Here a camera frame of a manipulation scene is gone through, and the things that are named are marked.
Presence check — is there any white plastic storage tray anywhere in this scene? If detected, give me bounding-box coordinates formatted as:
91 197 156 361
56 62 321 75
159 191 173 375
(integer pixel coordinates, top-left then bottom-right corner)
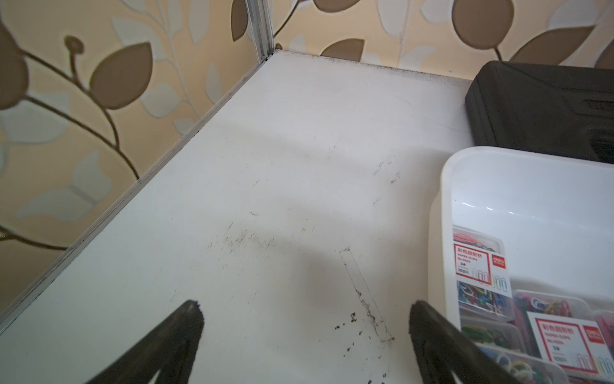
428 146 614 384

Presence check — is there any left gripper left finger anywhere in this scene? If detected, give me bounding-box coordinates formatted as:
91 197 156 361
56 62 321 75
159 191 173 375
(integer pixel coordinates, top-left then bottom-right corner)
89 300 205 383

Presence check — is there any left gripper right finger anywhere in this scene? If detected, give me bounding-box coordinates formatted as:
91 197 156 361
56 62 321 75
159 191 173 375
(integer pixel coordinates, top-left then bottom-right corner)
409 300 518 383

